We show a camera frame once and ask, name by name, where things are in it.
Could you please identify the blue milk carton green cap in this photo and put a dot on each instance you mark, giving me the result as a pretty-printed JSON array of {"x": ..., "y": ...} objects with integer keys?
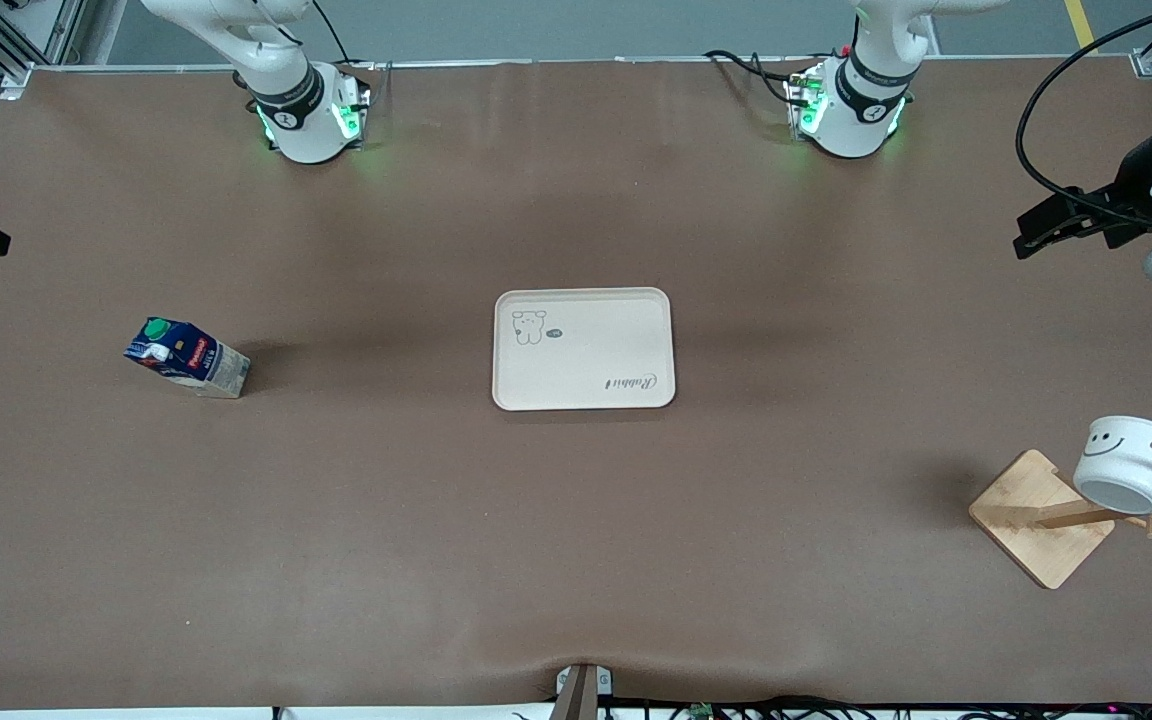
[{"x": 191, "y": 360}]

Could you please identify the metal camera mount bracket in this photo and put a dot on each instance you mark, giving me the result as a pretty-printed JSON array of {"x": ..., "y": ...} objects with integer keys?
[{"x": 583, "y": 690}]

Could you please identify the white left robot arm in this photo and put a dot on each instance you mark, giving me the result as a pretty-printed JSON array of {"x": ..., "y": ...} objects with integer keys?
[{"x": 861, "y": 110}]

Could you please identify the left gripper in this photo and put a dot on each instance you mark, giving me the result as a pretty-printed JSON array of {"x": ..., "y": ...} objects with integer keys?
[{"x": 1132, "y": 184}]

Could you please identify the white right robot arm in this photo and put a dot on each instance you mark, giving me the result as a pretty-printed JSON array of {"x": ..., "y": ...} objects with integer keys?
[{"x": 301, "y": 120}]

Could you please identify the cream plastic tray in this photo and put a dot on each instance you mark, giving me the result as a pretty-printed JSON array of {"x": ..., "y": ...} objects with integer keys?
[{"x": 586, "y": 350}]

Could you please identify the brown table cover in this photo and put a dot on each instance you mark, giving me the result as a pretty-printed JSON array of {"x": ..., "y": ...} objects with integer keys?
[{"x": 336, "y": 500}]

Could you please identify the wooden cup rack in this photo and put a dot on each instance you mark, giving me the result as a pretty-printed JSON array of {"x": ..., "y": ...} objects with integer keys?
[{"x": 1026, "y": 515}]

